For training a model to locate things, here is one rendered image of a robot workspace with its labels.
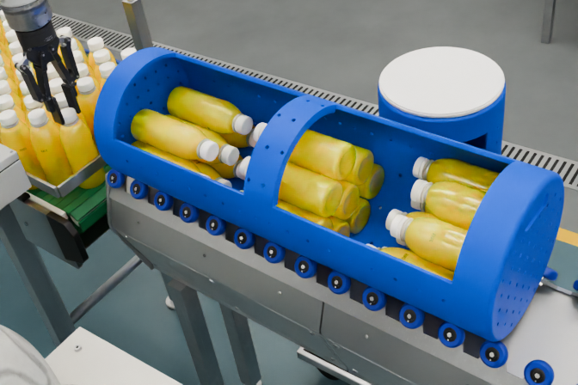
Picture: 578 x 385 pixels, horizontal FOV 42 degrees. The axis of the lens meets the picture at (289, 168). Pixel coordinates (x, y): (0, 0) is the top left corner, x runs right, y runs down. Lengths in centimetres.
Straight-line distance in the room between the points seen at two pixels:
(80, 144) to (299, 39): 241
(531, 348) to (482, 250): 28
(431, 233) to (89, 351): 58
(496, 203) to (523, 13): 305
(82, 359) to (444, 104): 90
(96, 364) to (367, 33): 301
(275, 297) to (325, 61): 242
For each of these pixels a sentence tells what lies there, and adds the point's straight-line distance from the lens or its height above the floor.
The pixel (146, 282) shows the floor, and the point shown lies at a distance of 283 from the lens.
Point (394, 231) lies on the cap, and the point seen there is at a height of 111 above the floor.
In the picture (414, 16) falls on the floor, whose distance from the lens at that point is 413.
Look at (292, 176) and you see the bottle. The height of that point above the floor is 114.
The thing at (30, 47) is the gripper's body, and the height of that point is 129.
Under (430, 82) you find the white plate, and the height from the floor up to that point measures 104.
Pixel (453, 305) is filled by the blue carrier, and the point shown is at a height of 109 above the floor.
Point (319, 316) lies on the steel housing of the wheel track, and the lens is 146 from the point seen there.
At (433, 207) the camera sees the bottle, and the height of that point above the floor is 113.
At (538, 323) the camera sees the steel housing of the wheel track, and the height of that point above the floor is 93.
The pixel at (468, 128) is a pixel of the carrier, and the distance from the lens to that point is 167.
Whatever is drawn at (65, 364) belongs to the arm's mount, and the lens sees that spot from 129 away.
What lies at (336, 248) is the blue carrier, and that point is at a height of 110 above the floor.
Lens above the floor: 200
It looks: 39 degrees down
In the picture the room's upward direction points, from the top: 9 degrees counter-clockwise
